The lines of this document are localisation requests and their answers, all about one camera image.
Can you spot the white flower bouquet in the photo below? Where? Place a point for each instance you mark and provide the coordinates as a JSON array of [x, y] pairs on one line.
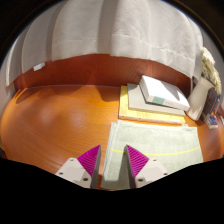
[[210, 71]]

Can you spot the grey book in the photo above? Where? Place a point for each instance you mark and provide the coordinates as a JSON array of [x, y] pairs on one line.
[[136, 100]]

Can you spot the white ceramic vase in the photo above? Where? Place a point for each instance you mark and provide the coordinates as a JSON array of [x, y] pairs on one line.
[[198, 98]]

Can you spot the light green towel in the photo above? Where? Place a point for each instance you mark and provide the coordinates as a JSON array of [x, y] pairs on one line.
[[160, 141]]

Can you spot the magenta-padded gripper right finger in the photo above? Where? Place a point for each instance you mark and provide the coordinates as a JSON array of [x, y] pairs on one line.
[[150, 170]]

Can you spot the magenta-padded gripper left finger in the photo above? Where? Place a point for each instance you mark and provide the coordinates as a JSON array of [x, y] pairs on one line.
[[75, 170]]

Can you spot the white curtain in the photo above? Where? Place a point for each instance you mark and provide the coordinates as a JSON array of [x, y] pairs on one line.
[[116, 26]]

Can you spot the yellow book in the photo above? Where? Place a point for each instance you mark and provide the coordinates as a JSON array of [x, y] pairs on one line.
[[124, 110]]

